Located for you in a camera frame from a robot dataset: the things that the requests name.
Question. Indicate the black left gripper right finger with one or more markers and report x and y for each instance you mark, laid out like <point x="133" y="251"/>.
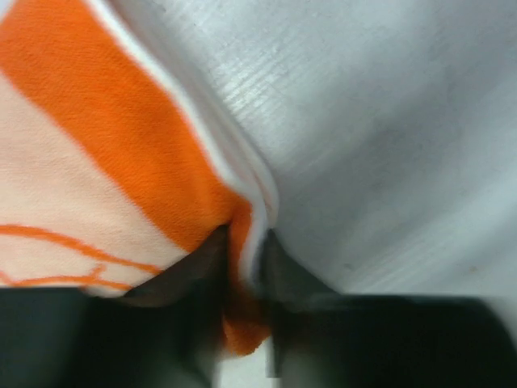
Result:
<point x="286" y="284"/>

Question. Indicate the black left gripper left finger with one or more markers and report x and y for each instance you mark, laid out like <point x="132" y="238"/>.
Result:
<point x="181" y="308"/>

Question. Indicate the orange cloth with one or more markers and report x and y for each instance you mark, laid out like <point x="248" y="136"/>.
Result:
<point x="114" y="167"/>

